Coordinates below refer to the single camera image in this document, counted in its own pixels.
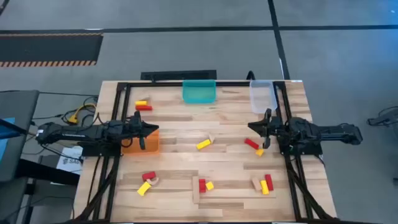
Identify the black floor plate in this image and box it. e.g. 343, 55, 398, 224
140, 70, 218, 81

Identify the black aluminium table frame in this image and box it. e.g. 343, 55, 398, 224
74, 80, 337, 223

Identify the white printed paper sheet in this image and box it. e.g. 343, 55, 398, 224
57, 146, 84, 175

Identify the grey desk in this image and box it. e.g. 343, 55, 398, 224
0, 90, 40, 182

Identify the yellow cable with plug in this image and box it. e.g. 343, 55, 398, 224
63, 103, 98, 125

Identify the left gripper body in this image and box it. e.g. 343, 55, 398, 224
125, 111, 147, 151

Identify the teal translucent plastic bin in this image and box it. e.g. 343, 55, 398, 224
182, 79, 217, 105

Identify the long natural wood plank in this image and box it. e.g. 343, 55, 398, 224
192, 175, 200, 205

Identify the clear plastic bin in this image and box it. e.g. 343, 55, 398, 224
249, 80, 279, 114

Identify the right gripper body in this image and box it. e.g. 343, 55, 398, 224
262, 108, 282, 150

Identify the black hazard-striped floor mat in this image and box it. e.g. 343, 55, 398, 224
0, 32, 104, 68

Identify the orange translucent plastic bin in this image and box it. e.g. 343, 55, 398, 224
121, 129, 160, 156

